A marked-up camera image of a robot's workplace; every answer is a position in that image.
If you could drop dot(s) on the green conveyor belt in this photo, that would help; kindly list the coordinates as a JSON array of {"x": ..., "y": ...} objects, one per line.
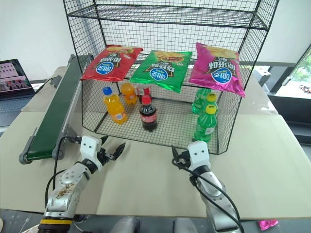
[{"x": 56, "y": 106}]

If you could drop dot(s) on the cola bottle red cap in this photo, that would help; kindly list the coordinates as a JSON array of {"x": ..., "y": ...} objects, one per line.
[{"x": 148, "y": 116}]

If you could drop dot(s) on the red potato chip bag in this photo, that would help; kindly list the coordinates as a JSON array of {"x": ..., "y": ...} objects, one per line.
[{"x": 109, "y": 65}]

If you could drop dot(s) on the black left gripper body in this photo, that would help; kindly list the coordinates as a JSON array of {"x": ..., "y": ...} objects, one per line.
[{"x": 105, "y": 156}]

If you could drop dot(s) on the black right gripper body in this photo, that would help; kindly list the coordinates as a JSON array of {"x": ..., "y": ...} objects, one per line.
[{"x": 184, "y": 160}]

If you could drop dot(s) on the green soda bottle yellow cap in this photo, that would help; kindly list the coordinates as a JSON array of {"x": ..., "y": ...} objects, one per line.
[
  {"x": 206, "y": 126},
  {"x": 212, "y": 97}
]

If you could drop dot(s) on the orange soda bottle blue cap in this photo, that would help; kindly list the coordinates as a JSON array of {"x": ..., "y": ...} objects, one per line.
[{"x": 116, "y": 109}]

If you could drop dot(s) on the grey rounded shape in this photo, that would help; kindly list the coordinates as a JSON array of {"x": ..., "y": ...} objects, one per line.
[{"x": 127, "y": 225}]

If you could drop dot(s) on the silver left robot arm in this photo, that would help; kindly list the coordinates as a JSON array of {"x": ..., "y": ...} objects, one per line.
[{"x": 65, "y": 184}]

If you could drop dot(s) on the magenta potato chip bag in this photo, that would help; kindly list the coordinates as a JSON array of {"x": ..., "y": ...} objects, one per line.
[{"x": 216, "y": 70}]

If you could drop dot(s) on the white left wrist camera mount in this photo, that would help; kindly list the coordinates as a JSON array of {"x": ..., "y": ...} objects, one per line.
[{"x": 88, "y": 148}]

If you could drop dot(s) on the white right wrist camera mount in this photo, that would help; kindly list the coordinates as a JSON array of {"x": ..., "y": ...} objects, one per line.
[{"x": 198, "y": 153}]

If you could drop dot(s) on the black side table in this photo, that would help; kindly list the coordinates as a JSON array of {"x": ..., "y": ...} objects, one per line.
[{"x": 269, "y": 77}]

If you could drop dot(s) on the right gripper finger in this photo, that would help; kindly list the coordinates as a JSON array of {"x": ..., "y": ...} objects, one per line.
[
  {"x": 175, "y": 153},
  {"x": 176, "y": 163}
]

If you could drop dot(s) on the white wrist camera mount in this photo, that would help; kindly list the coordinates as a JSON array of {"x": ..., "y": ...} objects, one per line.
[
  {"x": 88, "y": 148},
  {"x": 198, "y": 153}
]

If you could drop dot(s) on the green potato chip bag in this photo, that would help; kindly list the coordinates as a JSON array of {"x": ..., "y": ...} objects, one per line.
[{"x": 160, "y": 72}]

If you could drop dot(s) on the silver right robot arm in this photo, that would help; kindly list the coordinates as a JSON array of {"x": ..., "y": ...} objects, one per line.
[{"x": 213, "y": 191}]

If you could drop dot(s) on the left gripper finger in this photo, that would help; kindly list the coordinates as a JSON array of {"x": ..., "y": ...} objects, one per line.
[
  {"x": 104, "y": 140},
  {"x": 118, "y": 151}
]

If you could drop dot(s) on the black low cabinet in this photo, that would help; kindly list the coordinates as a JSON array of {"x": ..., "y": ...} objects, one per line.
[{"x": 296, "y": 116}]

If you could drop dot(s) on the open laptop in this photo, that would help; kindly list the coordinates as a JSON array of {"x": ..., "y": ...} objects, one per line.
[{"x": 12, "y": 77}]

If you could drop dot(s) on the cola bottle red label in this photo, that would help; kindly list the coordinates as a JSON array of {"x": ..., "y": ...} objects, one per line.
[{"x": 143, "y": 91}]

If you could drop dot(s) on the magenta wrapper scrap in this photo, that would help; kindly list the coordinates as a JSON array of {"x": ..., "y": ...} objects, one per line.
[{"x": 267, "y": 224}]

